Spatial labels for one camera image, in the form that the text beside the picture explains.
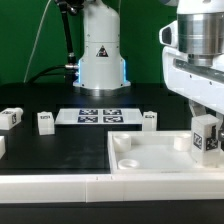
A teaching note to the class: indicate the white U-shaped fence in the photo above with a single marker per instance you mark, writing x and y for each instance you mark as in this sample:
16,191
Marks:
109,188

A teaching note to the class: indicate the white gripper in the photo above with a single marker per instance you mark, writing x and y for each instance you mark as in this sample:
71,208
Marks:
204,86

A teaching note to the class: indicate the white square tabletop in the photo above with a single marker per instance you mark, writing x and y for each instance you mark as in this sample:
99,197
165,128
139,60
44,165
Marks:
141,152

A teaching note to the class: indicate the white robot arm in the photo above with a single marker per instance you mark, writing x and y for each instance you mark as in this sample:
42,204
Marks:
193,53

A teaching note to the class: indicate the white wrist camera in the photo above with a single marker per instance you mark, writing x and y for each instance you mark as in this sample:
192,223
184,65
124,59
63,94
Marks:
168,35

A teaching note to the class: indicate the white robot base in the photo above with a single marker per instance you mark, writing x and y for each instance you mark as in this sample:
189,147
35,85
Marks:
102,70

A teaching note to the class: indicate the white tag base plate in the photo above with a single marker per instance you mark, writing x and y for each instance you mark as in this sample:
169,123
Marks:
96,116

